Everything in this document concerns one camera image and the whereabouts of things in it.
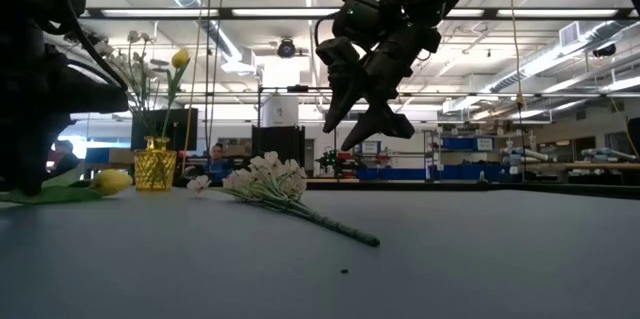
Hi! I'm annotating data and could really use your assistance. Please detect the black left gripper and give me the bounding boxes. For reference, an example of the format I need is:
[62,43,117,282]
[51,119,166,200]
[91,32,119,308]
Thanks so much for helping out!
[0,23,131,121]

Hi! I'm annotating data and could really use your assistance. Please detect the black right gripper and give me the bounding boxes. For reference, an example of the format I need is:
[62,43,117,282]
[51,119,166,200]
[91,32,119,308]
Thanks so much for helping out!
[314,22,443,152]

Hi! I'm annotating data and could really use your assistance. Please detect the white artificial flower bunch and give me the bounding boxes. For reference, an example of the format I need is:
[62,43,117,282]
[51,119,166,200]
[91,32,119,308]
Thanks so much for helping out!
[222,150,382,248]
[97,30,162,140]

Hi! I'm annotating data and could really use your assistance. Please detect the yellow artificial tulip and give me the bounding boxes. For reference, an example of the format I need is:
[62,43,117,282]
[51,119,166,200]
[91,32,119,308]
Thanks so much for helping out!
[0,163,134,206]
[158,47,193,140]

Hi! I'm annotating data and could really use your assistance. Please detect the yellow glass vase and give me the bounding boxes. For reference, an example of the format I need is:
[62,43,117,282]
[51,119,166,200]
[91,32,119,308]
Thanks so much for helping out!
[133,136,177,193]

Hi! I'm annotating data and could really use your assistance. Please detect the device with green lights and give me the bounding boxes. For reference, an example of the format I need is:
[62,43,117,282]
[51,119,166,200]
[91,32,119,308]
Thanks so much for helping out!
[315,147,346,178]

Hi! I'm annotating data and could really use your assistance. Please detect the person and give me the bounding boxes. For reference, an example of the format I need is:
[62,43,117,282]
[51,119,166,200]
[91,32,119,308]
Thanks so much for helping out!
[207,142,229,183]
[47,139,81,180]

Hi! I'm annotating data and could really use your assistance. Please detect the white cylindrical tank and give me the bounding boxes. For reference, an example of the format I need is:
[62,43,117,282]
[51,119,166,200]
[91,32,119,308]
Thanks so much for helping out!
[262,94,300,129]

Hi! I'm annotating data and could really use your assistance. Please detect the row of blue bins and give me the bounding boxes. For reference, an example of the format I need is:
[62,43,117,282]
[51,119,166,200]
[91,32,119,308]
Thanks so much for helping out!
[357,162,506,182]

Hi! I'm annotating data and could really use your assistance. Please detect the black panel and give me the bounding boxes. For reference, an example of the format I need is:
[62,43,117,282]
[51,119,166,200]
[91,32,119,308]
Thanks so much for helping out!
[250,124,307,168]

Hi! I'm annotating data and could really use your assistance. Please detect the black monitor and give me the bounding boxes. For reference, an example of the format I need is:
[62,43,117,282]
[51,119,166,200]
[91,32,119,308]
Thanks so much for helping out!
[130,107,200,153]

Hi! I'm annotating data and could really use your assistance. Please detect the blue shelf bins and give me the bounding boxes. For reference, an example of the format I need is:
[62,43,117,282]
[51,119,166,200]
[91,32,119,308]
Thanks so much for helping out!
[440,136,496,153]

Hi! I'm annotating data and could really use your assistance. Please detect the loose white blossom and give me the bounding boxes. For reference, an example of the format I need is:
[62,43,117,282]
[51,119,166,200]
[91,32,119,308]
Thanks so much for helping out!
[186,174,213,195]

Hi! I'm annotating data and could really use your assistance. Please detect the blue-grey table mat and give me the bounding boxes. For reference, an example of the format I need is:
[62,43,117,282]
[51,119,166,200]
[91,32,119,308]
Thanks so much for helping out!
[0,186,640,319]

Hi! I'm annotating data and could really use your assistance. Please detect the white ceiling vent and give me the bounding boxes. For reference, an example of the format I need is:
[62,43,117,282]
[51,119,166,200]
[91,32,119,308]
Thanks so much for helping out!
[558,21,581,49]

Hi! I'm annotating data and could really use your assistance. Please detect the wooden workbench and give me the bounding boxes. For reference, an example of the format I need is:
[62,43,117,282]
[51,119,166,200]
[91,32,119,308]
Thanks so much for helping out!
[519,161,640,173]

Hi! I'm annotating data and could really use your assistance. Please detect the black ceiling projector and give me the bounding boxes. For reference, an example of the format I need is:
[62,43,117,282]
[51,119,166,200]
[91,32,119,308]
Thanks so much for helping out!
[592,42,618,59]

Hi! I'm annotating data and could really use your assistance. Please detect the thin black rig frame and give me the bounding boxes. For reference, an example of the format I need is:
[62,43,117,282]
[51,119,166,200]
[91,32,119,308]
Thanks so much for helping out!
[257,85,339,180]

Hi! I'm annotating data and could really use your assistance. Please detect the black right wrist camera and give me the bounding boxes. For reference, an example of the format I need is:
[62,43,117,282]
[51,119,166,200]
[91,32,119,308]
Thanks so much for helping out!
[332,0,384,53]

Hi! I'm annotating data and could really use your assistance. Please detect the black dome ceiling camera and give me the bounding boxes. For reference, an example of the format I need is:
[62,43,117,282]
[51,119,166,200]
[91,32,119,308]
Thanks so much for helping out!
[276,37,298,60]

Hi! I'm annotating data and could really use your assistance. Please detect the thin yellow hanging cord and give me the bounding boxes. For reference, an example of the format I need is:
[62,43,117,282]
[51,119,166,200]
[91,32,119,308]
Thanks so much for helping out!
[182,0,209,165]

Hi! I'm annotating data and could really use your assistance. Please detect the black overhead light rail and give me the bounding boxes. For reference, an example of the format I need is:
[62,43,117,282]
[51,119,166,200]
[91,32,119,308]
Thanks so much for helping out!
[82,6,640,21]

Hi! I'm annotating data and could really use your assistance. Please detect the yellow hanging rope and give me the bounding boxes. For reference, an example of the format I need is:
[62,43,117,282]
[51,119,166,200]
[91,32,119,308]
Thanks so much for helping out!
[505,0,526,183]

